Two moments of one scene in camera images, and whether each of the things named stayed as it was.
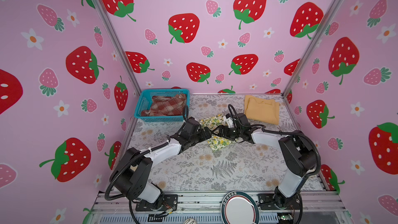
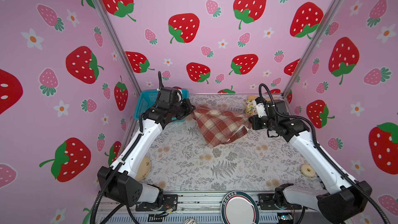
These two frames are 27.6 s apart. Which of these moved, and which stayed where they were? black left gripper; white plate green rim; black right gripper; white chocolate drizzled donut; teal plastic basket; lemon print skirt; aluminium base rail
Moved: lemon print skirt; black left gripper; black right gripper
Stayed: white plate green rim; teal plastic basket; white chocolate drizzled donut; aluminium base rail
